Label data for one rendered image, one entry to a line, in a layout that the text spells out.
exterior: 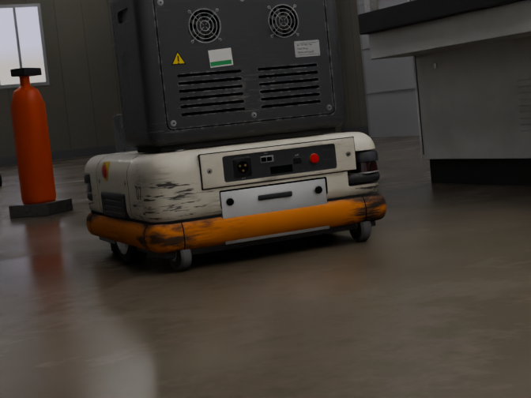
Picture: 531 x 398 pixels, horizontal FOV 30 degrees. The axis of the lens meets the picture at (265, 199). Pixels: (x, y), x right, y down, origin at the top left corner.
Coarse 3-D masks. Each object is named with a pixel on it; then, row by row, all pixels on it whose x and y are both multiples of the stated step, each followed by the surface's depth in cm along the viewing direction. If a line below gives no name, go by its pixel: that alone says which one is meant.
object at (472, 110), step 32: (416, 64) 400; (448, 64) 381; (480, 64) 364; (512, 64) 349; (416, 96) 403; (448, 96) 384; (480, 96) 366; (512, 96) 351; (448, 128) 386; (480, 128) 369; (512, 128) 353; (448, 160) 393; (480, 160) 375; (512, 160) 359
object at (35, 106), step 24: (24, 72) 437; (24, 96) 438; (24, 120) 438; (24, 144) 439; (48, 144) 445; (24, 168) 440; (48, 168) 444; (24, 192) 442; (48, 192) 443; (24, 216) 441
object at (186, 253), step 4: (180, 252) 230; (184, 252) 230; (188, 252) 231; (180, 256) 231; (184, 256) 230; (188, 256) 231; (176, 260) 233; (180, 260) 231; (184, 260) 230; (188, 260) 231; (172, 264) 235; (176, 264) 233; (180, 264) 231; (184, 264) 231; (188, 264) 232; (176, 268) 233; (180, 268) 232; (184, 268) 232
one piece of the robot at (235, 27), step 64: (128, 0) 236; (192, 0) 237; (256, 0) 244; (320, 0) 251; (128, 64) 244; (192, 64) 238; (256, 64) 244; (320, 64) 252; (128, 128) 250; (192, 128) 239; (256, 128) 245; (320, 128) 254
